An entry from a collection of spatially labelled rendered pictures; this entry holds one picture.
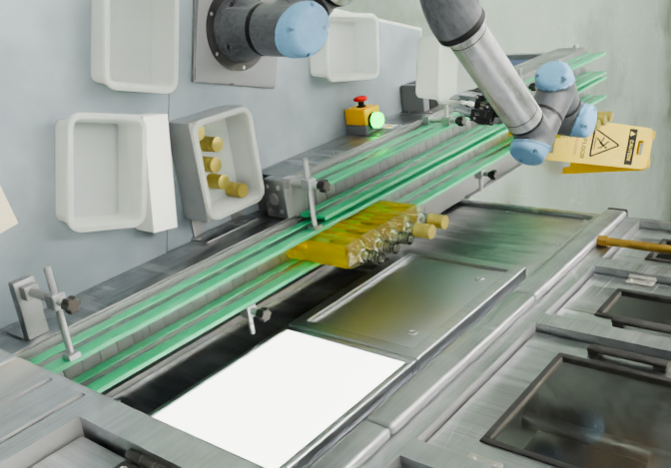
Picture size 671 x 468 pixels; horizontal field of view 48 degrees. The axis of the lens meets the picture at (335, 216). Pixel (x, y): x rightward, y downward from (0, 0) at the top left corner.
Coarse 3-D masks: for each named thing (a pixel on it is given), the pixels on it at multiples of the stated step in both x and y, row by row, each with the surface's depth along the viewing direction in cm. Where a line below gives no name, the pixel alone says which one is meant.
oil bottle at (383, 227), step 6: (354, 216) 181; (342, 222) 179; (348, 222) 178; (354, 222) 177; (360, 222) 177; (366, 222) 176; (372, 222) 176; (378, 222) 175; (384, 222) 174; (390, 222) 174; (372, 228) 173; (378, 228) 172; (384, 228) 172; (390, 228) 173; (384, 234) 172
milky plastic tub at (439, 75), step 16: (432, 48) 177; (448, 48) 191; (416, 64) 181; (432, 64) 177; (448, 64) 191; (416, 80) 181; (432, 80) 177; (448, 80) 192; (464, 80) 194; (432, 96) 178; (448, 96) 193
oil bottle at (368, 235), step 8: (336, 224) 178; (328, 232) 174; (336, 232) 173; (344, 232) 172; (352, 232) 171; (360, 232) 170; (368, 232) 170; (376, 232) 170; (368, 240) 167; (368, 248) 168
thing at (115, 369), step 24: (600, 96) 299; (504, 144) 250; (456, 168) 231; (480, 168) 228; (432, 192) 211; (288, 264) 174; (312, 264) 172; (240, 288) 164; (264, 288) 163; (192, 312) 156; (216, 312) 154; (168, 336) 148; (192, 336) 146; (120, 360) 141; (144, 360) 139; (96, 384) 133
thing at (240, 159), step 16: (224, 112) 163; (240, 112) 166; (192, 128) 158; (208, 128) 169; (224, 128) 173; (240, 128) 171; (224, 144) 173; (240, 144) 173; (256, 144) 171; (224, 160) 174; (240, 160) 175; (256, 160) 172; (240, 176) 176; (256, 176) 174; (208, 192) 162; (224, 192) 175; (256, 192) 175; (208, 208) 162; (224, 208) 169; (240, 208) 169
